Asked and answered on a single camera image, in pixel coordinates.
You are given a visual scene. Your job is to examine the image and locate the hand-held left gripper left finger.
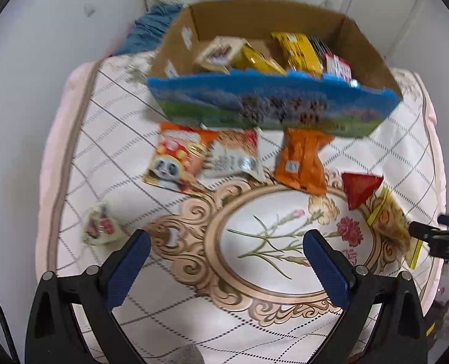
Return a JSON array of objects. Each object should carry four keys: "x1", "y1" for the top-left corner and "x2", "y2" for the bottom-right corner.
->
[{"x1": 25, "y1": 229, "x2": 152, "y2": 364}]

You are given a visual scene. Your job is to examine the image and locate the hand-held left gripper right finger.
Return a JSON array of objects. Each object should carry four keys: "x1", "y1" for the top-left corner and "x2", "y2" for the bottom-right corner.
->
[{"x1": 302, "y1": 228, "x2": 428, "y2": 364}]

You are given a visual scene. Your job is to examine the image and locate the yellow cracker packet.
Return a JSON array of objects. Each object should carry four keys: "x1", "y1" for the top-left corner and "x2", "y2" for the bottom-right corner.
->
[{"x1": 365, "y1": 187, "x2": 424, "y2": 270}]

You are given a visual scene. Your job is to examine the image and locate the white and red snack packet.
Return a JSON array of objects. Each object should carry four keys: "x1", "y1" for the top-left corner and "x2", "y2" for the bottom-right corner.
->
[{"x1": 323, "y1": 54, "x2": 358, "y2": 84}]

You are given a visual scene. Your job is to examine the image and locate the yellow and black snack packet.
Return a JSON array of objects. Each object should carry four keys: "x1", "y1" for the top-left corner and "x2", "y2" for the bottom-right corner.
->
[{"x1": 271, "y1": 32, "x2": 333, "y2": 78}]

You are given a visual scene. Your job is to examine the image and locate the yellow panda snack packet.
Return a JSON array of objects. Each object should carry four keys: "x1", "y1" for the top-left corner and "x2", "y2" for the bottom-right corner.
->
[{"x1": 230, "y1": 43, "x2": 288, "y2": 76}]

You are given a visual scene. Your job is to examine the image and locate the white chocolate cookie packet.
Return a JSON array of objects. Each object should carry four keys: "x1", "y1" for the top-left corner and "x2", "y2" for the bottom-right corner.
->
[{"x1": 196, "y1": 36, "x2": 248, "y2": 73}]

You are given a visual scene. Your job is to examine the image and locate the cardboard box with blue print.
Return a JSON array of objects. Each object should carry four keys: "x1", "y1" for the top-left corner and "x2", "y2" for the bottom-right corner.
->
[{"x1": 147, "y1": 0, "x2": 403, "y2": 137}]

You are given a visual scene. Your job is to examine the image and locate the small white snack packet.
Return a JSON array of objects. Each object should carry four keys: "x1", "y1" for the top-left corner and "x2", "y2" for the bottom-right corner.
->
[{"x1": 81, "y1": 204, "x2": 124, "y2": 246}]

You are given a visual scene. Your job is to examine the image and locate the small red triangular packet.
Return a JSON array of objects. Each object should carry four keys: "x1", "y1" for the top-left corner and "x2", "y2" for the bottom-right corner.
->
[{"x1": 341, "y1": 172, "x2": 383, "y2": 210}]

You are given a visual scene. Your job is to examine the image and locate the floral printed quilt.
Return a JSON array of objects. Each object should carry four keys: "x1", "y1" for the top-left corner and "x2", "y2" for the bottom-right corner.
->
[{"x1": 35, "y1": 51, "x2": 447, "y2": 364}]

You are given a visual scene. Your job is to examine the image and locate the grey fuzzy clothing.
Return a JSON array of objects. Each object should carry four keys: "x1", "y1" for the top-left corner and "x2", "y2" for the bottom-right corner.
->
[{"x1": 164, "y1": 343, "x2": 206, "y2": 364}]

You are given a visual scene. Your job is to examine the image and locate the plain orange snack packet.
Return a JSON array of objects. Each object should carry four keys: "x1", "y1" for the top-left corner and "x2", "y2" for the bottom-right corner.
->
[{"x1": 273, "y1": 128, "x2": 335, "y2": 197}]

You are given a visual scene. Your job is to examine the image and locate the orange panda snack packet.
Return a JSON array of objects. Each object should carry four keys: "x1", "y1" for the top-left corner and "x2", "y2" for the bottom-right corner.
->
[{"x1": 143, "y1": 122, "x2": 215, "y2": 192}]

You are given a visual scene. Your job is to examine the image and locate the white oat biscuit packet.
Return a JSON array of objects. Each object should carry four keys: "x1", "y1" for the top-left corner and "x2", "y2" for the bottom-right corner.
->
[{"x1": 202, "y1": 128, "x2": 265, "y2": 183}]

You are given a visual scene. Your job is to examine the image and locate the white door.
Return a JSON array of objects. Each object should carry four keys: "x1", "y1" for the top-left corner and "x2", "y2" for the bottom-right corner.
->
[{"x1": 340, "y1": 0, "x2": 430, "y2": 61}]

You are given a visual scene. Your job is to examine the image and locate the blue blanket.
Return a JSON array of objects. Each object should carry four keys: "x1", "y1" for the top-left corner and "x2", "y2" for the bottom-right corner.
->
[{"x1": 113, "y1": 4, "x2": 185, "y2": 57}]

